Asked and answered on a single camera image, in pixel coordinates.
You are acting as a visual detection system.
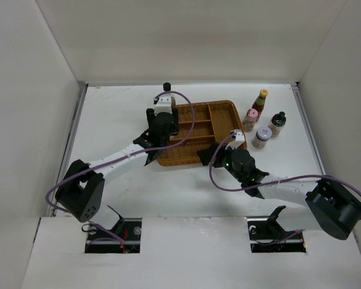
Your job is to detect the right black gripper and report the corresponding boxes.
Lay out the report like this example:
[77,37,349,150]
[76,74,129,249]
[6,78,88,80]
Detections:
[197,141,245,183]

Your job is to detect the dark sauce bottle black cap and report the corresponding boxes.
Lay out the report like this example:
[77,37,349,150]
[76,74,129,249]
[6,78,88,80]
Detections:
[162,82,176,107]

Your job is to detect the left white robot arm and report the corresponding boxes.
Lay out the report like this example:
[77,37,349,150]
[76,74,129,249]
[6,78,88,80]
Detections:
[55,107,179,240]

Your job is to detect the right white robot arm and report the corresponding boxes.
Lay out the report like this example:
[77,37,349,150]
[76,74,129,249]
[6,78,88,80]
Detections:
[197,142,361,242]

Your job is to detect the brown wicker divided tray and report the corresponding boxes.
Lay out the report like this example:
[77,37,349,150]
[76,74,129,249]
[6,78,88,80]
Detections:
[157,100,243,166]

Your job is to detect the pink lid spice bottle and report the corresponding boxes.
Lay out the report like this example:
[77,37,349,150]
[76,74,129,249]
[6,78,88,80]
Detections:
[242,108,258,132]

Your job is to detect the white lid glass jar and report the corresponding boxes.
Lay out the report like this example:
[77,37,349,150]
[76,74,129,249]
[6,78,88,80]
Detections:
[251,126,272,149]

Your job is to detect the red sauce bottle yellow cap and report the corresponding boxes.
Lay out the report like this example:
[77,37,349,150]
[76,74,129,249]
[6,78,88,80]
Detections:
[252,89,268,122]

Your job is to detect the black cap spice bottle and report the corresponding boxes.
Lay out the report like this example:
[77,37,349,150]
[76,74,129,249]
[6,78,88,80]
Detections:
[268,111,286,138]

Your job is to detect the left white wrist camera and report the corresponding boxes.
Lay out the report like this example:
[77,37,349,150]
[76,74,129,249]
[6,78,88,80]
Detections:
[153,93,176,116]

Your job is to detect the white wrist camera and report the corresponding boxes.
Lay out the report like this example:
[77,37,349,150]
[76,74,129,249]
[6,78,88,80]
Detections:
[153,93,176,116]
[228,129,246,150]

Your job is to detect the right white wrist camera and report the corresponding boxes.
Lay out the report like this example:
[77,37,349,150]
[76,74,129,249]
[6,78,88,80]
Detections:
[228,129,246,150]

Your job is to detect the left metal table rail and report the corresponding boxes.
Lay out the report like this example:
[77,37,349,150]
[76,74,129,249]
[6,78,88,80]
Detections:
[56,81,88,183]

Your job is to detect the metal table rail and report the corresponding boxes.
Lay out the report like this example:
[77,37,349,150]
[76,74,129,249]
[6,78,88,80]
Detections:
[56,81,88,183]
[291,83,326,174]

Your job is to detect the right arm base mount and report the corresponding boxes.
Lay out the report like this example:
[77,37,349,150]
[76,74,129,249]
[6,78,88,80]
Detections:
[247,206,306,253]

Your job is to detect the right metal table rail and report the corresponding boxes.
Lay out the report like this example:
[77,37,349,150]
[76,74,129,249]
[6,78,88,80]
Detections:
[291,83,326,174]

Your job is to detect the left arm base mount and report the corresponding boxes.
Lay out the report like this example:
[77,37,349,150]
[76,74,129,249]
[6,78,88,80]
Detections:
[81,206,143,254]

